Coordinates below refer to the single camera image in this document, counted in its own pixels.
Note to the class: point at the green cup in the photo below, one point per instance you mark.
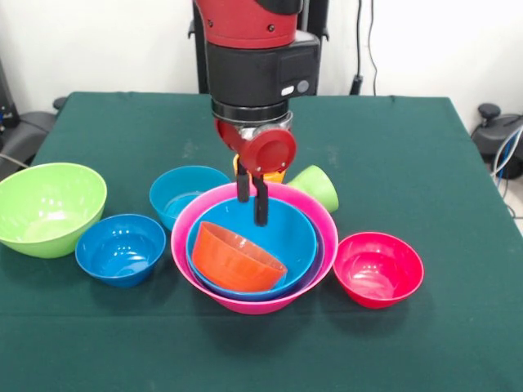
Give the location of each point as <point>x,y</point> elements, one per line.
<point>318,185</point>

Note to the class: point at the orange cup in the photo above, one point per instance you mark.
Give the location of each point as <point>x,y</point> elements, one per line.
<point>275,176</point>

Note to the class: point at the black equipment rack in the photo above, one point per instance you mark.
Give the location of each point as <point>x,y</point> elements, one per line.
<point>5,106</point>

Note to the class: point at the small dark blue bowl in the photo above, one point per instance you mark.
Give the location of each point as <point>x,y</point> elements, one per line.
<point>118,253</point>

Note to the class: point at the dark green table cloth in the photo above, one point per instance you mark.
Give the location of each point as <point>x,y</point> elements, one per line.
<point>286,351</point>

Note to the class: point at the small crimson bowl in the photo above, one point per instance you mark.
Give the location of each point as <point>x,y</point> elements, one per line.
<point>376,269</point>

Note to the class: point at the orange bowl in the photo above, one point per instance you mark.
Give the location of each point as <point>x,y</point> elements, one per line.
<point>233,261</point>

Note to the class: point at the translucent blue ribbed bowl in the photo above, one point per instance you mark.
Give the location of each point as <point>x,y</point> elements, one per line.
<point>171,196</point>

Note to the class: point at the purple bowl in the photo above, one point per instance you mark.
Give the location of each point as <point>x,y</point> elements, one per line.
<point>319,253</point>

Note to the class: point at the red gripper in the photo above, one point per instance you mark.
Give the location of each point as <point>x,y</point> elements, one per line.
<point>265,153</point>

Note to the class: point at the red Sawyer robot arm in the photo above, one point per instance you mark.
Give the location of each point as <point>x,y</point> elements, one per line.
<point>253,61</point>

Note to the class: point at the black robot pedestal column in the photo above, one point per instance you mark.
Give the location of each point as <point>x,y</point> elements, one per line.
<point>200,61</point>

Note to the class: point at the large green bowl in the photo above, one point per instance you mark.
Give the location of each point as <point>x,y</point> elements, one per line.
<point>49,212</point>

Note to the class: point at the large light blue bowl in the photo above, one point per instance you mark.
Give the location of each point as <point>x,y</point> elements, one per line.
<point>294,237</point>

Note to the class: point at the large pink bowl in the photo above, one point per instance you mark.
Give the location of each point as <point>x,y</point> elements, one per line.
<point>253,306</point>

